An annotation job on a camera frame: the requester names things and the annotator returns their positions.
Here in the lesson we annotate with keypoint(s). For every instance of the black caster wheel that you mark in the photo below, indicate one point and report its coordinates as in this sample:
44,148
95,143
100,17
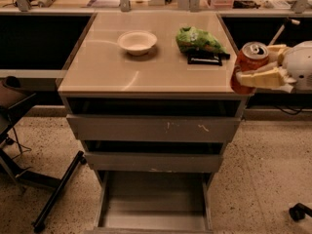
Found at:
299,212

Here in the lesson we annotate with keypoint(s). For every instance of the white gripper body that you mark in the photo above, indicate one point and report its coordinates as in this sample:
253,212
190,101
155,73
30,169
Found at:
300,65

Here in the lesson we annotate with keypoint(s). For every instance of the white paper bowl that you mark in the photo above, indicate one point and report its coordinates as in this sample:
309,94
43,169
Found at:
137,42

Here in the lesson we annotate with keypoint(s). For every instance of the grey bottom drawer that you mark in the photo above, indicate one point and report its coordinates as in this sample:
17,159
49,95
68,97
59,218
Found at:
152,203

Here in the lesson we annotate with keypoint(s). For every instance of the grey top drawer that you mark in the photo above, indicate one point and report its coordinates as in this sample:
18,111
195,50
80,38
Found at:
172,120

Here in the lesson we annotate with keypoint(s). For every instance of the white stick with cap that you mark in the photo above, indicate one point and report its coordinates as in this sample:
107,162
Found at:
281,29

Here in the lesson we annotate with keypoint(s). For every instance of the orange coke can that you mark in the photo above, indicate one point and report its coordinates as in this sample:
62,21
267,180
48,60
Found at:
251,57

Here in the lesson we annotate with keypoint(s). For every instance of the green chip bag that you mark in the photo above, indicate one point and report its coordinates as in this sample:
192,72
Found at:
192,40

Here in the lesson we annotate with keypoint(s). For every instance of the grey drawer cabinet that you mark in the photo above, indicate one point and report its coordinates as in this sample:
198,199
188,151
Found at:
101,69

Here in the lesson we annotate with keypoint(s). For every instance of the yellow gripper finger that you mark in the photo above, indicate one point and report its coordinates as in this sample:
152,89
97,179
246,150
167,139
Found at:
276,53
270,76

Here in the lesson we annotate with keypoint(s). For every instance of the grey middle drawer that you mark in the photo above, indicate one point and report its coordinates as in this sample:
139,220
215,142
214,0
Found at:
152,156

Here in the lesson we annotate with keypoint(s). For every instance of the grey drawer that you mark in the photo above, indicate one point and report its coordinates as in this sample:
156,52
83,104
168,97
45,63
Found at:
152,156
172,120
152,203

